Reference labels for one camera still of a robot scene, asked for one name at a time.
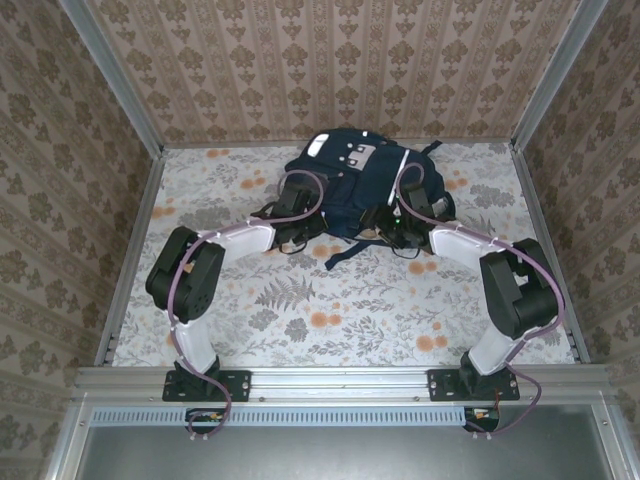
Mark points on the aluminium frame post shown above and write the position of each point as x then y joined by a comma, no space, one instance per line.
119,85
555,75

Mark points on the aluminium table edge rail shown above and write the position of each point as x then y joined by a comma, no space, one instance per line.
340,382

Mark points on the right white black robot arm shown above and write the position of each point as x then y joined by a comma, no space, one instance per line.
460,245

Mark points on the grey metal shelf plate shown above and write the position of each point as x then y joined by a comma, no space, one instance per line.
325,455

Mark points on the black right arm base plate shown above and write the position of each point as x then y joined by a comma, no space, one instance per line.
440,385

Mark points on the floral tablecloth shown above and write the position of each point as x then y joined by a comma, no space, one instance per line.
325,355

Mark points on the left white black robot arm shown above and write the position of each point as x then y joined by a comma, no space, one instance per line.
192,345

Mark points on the navy blue backpack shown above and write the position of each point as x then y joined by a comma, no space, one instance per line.
375,175

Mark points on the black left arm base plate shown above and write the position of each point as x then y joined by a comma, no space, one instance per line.
240,385

